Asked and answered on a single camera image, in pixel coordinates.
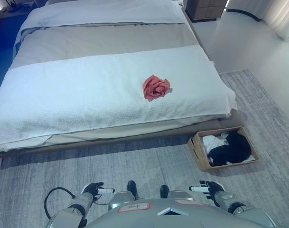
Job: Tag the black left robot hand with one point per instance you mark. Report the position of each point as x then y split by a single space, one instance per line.
93 187

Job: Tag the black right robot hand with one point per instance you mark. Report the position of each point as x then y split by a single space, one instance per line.
214 187

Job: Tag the red garment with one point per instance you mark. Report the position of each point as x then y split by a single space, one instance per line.
155 88

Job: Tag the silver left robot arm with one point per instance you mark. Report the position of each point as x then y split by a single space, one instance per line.
74 207

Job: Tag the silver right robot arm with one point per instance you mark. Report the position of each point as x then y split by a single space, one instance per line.
232 202

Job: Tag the wooden laundry basket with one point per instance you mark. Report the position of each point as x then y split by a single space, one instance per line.
196 152

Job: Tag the low beige bed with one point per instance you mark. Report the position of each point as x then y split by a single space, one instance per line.
111 71

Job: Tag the grey rug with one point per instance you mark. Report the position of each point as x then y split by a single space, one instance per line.
111 161

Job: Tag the silver left robot leg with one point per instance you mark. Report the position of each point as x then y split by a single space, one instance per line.
125 197

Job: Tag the silver robot leg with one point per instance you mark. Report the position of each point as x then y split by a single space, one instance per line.
125 197
179 193

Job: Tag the silver right robot leg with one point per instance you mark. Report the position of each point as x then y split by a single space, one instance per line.
179 193

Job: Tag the black garment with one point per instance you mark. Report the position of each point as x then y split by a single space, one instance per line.
232 149

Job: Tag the white garment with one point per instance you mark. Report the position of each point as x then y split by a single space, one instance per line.
211 142

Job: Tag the silver robot torso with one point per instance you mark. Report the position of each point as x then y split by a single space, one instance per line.
172 216

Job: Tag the large white terry blanket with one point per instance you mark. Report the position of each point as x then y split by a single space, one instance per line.
92 99

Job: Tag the beige duvet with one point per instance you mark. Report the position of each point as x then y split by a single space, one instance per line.
106 42

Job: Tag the black curved floor base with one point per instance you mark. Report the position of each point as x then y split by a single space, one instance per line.
244 13

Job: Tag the brown wooden nightstand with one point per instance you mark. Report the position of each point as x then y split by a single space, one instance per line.
206 8

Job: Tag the white curtain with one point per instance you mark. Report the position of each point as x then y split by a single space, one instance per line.
280 16

